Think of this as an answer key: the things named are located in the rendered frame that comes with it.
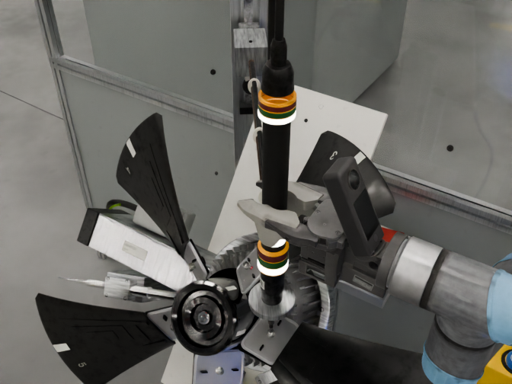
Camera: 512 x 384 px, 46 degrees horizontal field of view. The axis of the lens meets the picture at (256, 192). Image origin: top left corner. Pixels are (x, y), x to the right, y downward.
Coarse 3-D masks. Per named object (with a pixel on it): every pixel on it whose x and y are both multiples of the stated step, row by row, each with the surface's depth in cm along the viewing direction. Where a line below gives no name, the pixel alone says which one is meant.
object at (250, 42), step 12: (240, 24) 133; (252, 24) 133; (240, 36) 130; (252, 36) 130; (264, 36) 130; (240, 48) 126; (252, 48) 126; (264, 48) 127; (240, 60) 128; (264, 60) 128; (240, 72) 130
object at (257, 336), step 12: (264, 324) 98; (276, 324) 98; (288, 324) 98; (252, 336) 96; (264, 336) 96; (276, 336) 97; (288, 336) 97; (252, 348) 95; (264, 348) 95; (276, 348) 95; (264, 360) 93
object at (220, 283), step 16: (224, 272) 106; (192, 288) 96; (208, 288) 94; (224, 288) 94; (176, 304) 96; (192, 304) 96; (208, 304) 95; (224, 304) 94; (240, 304) 95; (176, 320) 96; (192, 320) 96; (224, 320) 94; (240, 320) 93; (256, 320) 102; (176, 336) 96; (192, 336) 96; (208, 336) 94; (224, 336) 93; (240, 336) 95; (192, 352) 95; (208, 352) 94
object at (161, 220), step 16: (144, 128) 104; (160, 128) 100; (144, 144) 104; (160, 144) 100; (128, 160) 110; (144, 160) 105; (160, 160) 101; (128, 176) 113; (144, 176) 107; (160, 176) 102; (128, 192) 115; (144, 192) 109; (160, 192) 103; (144, 208) 113; (160, 208) 105; (176, 208) 100; (160, 224) 109; (176, 224) 101; (176, 240) 105
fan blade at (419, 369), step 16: (304, 336) 96; (320, 336) 97; (336, 336) 97; (288, 352) 94; (304, 352) 94; (320, 352) 94; (336, 352) 94; (352, 352) 95; (368, 352) 94; (384, 352) 94; (400, 352) 94; (416, 352) 94; (272, 368) 92; (288, 368) 92; (304, 368) 92; (320, 368) 92; (336, 368) 93; (352, 368) 93; (368, 368) 93; (384, 368) 93; (400, 368) 92; (416, 368) 92
